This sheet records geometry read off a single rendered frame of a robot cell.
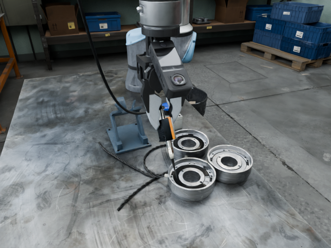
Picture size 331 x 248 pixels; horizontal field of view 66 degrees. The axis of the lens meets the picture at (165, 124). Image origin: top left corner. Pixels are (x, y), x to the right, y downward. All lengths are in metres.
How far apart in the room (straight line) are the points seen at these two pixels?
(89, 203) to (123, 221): 0.09
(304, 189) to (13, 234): 1.69
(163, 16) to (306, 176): 1.74
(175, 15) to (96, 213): 0.41
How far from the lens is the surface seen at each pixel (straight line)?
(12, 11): 4.27
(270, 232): 0.56
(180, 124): 0.78
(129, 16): 4.57
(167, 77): 0.43
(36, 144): 0.81
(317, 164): 2.19
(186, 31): 0.96
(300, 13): 4.29
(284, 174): 1.99
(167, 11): 0.46
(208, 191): 0.56
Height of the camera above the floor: 1.22
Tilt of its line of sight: 31 degrees down
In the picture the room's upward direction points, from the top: straight up
